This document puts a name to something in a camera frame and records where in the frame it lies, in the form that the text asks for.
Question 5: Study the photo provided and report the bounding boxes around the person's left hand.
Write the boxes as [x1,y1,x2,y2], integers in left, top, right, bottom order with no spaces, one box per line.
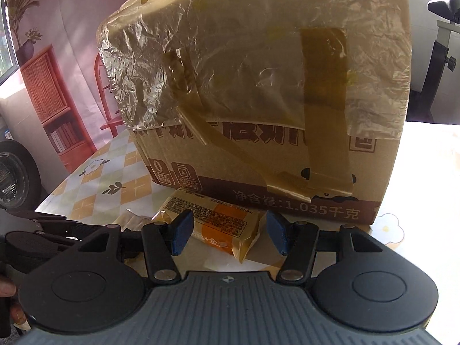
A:
[0,277,27,325]

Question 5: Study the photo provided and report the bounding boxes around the beige striped wafer packet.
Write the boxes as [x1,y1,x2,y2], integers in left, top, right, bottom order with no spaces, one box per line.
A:
[113,210,153,231]

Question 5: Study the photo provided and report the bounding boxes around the tan rectangular snack package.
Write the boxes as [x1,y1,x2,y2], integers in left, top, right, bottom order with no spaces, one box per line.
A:
[153,189,264,262]

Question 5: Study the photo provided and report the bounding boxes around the checkered floral tablecloth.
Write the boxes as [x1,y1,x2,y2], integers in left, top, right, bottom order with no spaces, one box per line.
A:
[37,131,174,224]

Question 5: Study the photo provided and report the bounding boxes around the plastic lined cardboard box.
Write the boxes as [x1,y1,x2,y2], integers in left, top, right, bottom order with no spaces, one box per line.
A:
[97,0,412,224]

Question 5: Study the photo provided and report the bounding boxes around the black exercise bike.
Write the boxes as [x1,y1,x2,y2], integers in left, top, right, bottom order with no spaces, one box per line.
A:
[406,0,459,123]

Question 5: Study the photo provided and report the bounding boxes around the printed room backdrop cloth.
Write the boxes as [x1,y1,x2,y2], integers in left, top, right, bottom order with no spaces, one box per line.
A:
[7,0,126,172]

